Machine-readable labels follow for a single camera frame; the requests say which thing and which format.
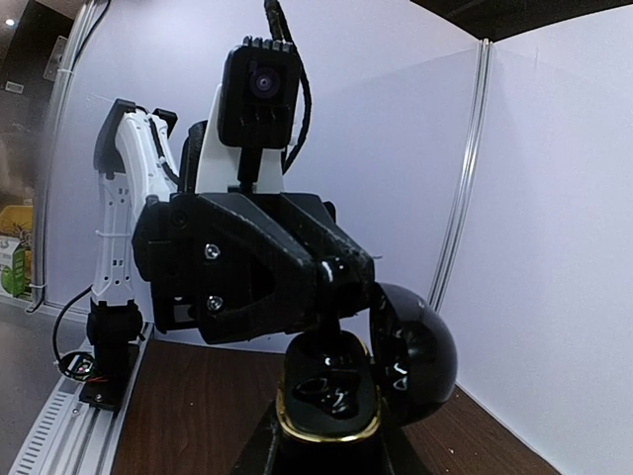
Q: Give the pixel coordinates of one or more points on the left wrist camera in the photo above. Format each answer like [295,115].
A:
[259,94]

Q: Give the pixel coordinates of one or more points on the left circuit board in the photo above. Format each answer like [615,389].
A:
[76,365]

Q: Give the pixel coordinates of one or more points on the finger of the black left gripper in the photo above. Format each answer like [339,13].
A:
[310,223]

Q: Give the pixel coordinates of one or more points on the black earbud charging case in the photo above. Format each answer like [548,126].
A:
[336,388]

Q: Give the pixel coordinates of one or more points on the right aluminium frame post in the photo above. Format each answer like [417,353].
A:
[463,192]

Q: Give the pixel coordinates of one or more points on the green yellow cardboard box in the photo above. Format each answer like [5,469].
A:
[16,250]

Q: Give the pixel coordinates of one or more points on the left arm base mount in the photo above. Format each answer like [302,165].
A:
[106,390]

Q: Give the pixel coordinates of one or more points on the front aluminium rail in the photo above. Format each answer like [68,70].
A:
[71,437]

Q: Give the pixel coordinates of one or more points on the left aluminium frame post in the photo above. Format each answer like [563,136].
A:
[52,167]

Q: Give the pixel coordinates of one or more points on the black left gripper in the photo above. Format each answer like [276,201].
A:
[230,266]

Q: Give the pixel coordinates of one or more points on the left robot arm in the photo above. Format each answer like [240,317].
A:
[134,163]

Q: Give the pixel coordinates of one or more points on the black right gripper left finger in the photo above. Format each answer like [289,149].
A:
[260,455]

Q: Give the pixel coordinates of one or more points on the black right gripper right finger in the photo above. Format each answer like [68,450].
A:
[390,450]

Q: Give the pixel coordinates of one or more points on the aluminium frame post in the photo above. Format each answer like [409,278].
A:
[52,167]
[463,192]

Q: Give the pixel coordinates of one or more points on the black earbud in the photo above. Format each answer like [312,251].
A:
[341,293]

